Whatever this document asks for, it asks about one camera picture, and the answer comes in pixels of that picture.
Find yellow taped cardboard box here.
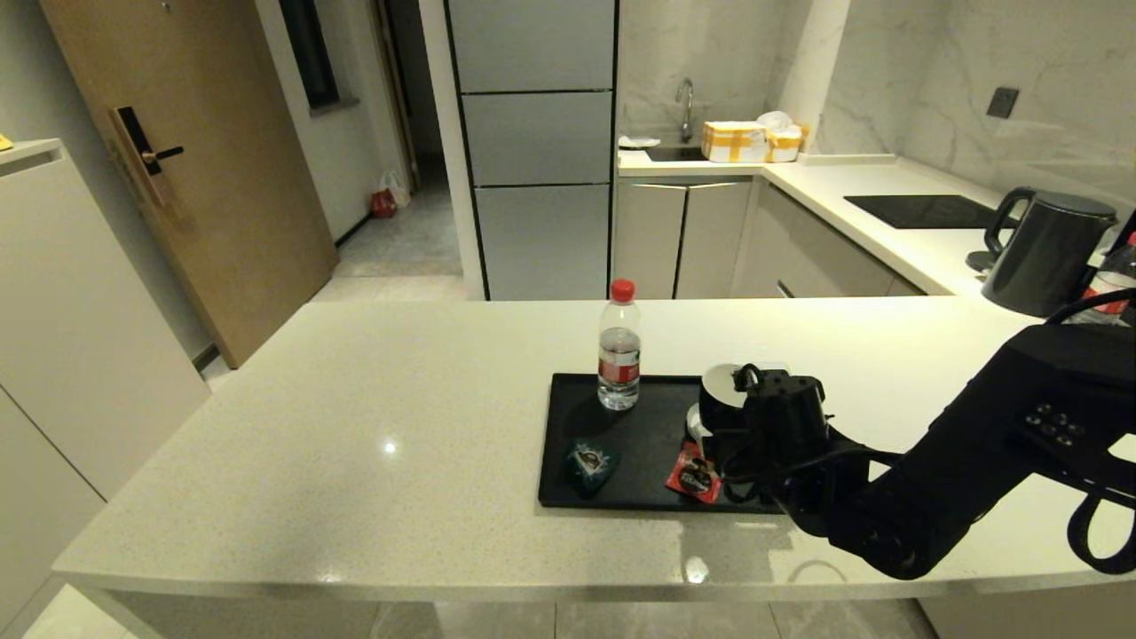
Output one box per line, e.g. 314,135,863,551
702,121,769,164

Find red-capped water bottle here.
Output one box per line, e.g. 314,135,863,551
596,279,642,412
1078,233,1136,325

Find black induction cooktop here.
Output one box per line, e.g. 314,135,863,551
843,193,1020,231

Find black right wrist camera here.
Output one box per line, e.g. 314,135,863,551
744,371,831,452

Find dark green snack packet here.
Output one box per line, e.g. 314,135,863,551
566,439,622,493

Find red instant coffee packet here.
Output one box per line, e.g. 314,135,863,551
665,441,724,504

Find tall silver refrigerator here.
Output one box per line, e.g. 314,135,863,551
444,0,618,302

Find black mug white inside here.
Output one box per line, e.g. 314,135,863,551
698,363,751,436

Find white tall cabinet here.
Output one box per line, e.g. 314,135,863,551
0,138,212,613

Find grey counter drawer unit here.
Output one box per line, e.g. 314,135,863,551
737,182,928,298

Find black electric kettle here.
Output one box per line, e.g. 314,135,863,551
982,186,1119,318

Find grey base cabinet doors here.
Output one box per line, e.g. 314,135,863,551
614,177,755,299

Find wooden door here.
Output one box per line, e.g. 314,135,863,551
37,0,339,369

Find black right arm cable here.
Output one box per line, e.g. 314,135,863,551
1047,288,1136,576

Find dark narrow window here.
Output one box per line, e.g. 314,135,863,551
280,0,343,112

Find chrome kitchen faucet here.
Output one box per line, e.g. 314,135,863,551
674,77,696,144

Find black rectangular serving tray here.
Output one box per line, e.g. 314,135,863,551
537,373,786,516

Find red bag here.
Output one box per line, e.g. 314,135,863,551
371,171,412,219

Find black door lock handle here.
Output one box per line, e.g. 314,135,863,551
109,106,185,209

